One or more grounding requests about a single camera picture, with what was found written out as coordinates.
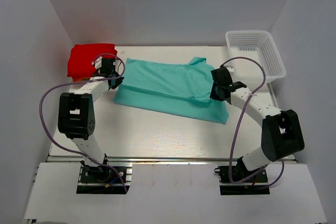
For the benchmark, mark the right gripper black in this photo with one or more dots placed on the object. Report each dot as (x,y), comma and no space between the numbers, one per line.
(213,95)

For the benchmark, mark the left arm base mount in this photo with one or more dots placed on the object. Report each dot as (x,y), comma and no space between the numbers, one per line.
(97,180)

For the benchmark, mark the red folded t shirt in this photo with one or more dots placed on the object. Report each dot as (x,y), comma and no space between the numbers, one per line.
(81,57)

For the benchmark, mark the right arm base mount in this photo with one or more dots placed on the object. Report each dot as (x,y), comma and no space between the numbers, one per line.
(243,182)

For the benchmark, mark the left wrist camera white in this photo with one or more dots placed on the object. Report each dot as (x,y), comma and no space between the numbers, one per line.
(97,63)

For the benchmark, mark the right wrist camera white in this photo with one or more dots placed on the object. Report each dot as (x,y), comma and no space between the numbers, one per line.
(229,68)

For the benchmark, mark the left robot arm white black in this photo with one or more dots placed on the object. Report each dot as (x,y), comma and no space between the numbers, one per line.
(76,116)

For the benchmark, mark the white plastic basket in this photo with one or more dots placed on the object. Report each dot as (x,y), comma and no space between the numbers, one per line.
(259,46)

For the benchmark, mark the teal t shirt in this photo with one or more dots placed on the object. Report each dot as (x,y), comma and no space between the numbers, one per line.
(176,89)

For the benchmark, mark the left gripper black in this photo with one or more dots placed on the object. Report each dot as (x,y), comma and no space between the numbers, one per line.
(118,82)

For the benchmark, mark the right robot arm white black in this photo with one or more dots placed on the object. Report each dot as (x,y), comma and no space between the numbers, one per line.
(281,133)

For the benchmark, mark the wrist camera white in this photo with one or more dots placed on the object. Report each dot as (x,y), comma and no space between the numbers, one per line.
(97,63)
(229,68)

